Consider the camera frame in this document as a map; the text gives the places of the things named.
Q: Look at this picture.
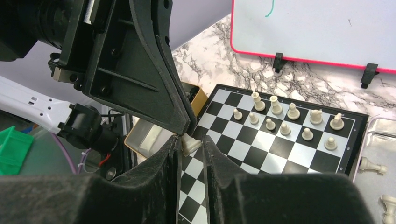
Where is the gold tin with black pieces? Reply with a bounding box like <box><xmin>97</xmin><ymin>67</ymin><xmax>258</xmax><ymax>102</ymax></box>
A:
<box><xmin>124</xmin><ymin>82</ymin><xmax>208</xmax><ymax>159</ymax></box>

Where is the white pawn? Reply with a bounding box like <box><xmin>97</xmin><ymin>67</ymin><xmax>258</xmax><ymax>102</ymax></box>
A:
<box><xmin>279</xmin><ymin>123</ymin><xmax>291</xmax><ymax>136</ymax></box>
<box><xmin>265</xmin><ymin>118</ymin><xmax>276</xmax><ymax>131</ymax></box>
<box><xmin>249</xmin><ymin>112</ymin><xmax>259</xmax><ymax>125</ymax></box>
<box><xmin>324</xmin><ymin>137</ymin><xmax>338</xmax><ymax>151</ymax></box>
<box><xmin>233</xmin><ymin>109</ymin><xmax>243</xmax><ymax>120</ymax></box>

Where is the white king chess piece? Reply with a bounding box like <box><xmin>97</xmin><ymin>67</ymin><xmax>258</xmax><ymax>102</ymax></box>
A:
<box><xmin>251</xmin><ymin>91</ymin><xmax>266</xmax><ymax>112</ymax></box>

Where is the white piece in tin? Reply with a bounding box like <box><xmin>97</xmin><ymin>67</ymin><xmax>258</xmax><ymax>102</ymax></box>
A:
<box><xmin>358</xmin><ymin>156</ymin><xmax>388</xmax><ymax>175</ymax></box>
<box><xmin>380</xmin><ymin>195</ymin><xmax>396</xmax><ymax>224</ymax></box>

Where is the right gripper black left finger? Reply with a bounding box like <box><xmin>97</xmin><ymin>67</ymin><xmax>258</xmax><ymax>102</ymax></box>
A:
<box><xmin>111</xmin><ymin>135</ymin><xmax>183</xmax><ymax>224</ymax></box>

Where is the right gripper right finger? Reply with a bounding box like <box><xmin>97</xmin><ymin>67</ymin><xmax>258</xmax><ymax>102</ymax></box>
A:
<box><xmin>202</xmin><ymin>135</ymin><xmax>248</xmax><ymax>224</ymax></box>

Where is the white rook piece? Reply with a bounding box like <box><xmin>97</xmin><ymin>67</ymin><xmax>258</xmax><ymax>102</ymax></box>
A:
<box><xmin>182</xmin><ymin>133</ymin><xmax>202</xmax><ymax>157</ymax></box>

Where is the silver tin with white pieces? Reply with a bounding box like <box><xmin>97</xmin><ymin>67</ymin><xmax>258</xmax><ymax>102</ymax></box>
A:
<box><xmin>353</xmin><ymin>116</ymin><xmax>396</xmax><ymax>224</ymax></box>

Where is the pink framed whiteboard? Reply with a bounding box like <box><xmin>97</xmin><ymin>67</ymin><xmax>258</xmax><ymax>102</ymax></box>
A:
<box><xmin>230</xmin><ymin>0</ymin><xmax>396</xmax><ymax>73</ymax></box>

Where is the white knight chess piece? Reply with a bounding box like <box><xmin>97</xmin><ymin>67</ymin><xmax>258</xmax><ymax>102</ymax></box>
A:
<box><xmin>310</xmin><ymin>110</ymin><xmax>323</xmax><ymax>125</ymax></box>

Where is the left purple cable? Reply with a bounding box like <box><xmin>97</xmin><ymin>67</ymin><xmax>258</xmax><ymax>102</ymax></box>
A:
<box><xmin>51</xmin><ymin>133</ymin><xmax>92</xmax><ymax>175</ymax></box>

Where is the white pawn chess piece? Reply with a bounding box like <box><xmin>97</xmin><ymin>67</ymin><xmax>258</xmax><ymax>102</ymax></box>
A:
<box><xmin>302</xmin><ymin>128</ymin><xmax>313</xmax><ymax>141</ymax></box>

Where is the black white chessboard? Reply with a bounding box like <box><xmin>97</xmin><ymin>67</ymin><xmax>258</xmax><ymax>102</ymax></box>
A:
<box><xmin>177</xmin><ymin>83</ymin><xmax>369</xmax><ymax>224</ymax></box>

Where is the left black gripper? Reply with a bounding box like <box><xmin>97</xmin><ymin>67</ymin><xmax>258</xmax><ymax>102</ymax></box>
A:
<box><xmin>0</xmin><ymin>0</ymin><xmax>197</xmax><ymax>135</ymax></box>

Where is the black whiteboard stand clip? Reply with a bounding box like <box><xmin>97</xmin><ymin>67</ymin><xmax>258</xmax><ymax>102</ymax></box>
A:
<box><xmin>361</xmin><ymin>63</ymin><xmax>380</xmax><ymax>89</ymax></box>

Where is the green plastic bin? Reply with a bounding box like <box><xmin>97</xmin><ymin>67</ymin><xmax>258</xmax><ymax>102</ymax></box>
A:
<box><xmin>0</xmin><ymin>126</ymin><xmax>34</xmax><ymax>175</ymax></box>

